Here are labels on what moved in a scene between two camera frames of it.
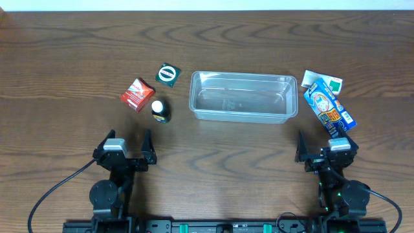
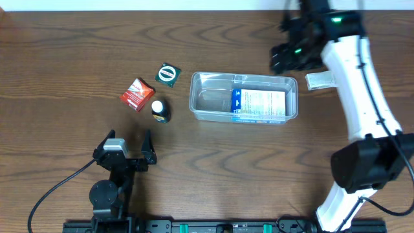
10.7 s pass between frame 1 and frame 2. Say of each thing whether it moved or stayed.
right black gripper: moved
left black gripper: stayed
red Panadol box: stayed
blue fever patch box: moved
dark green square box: stayed
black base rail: stayed
